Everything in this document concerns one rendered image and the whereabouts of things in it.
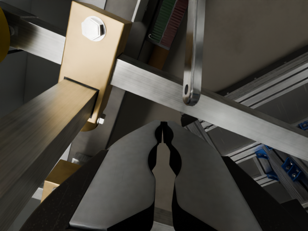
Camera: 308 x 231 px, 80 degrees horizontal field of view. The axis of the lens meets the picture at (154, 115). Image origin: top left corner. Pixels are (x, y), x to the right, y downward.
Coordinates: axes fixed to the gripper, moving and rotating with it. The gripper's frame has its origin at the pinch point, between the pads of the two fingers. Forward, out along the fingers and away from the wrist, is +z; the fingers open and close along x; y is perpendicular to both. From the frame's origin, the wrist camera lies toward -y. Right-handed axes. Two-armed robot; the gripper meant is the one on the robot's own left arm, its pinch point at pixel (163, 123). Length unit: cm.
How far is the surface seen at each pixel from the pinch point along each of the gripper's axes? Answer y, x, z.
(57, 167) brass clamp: 16.0, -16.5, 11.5
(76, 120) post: 1.4, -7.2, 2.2
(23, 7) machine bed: -7.4, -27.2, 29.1
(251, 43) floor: 3, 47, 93
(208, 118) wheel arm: 3.8, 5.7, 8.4
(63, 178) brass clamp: 16.6, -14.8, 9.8
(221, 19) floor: -7, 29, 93
